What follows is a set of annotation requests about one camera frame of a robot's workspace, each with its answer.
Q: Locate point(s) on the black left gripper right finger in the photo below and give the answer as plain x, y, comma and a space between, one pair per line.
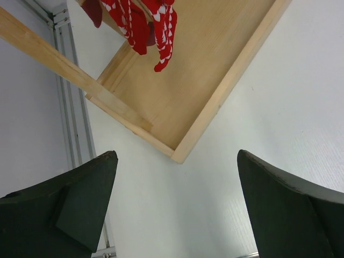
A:
290, 216

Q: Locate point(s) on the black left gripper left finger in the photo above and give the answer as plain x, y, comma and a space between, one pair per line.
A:
62, 216

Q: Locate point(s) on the wooden rack base tray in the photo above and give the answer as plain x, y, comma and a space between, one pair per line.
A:
215, 41

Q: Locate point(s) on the red white patterned sock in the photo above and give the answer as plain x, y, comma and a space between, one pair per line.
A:
164, 21

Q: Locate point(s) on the aluminium frame rail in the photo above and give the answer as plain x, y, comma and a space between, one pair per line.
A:
76, 125

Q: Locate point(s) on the wooden rack upright post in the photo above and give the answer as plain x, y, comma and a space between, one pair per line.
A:
24, 39

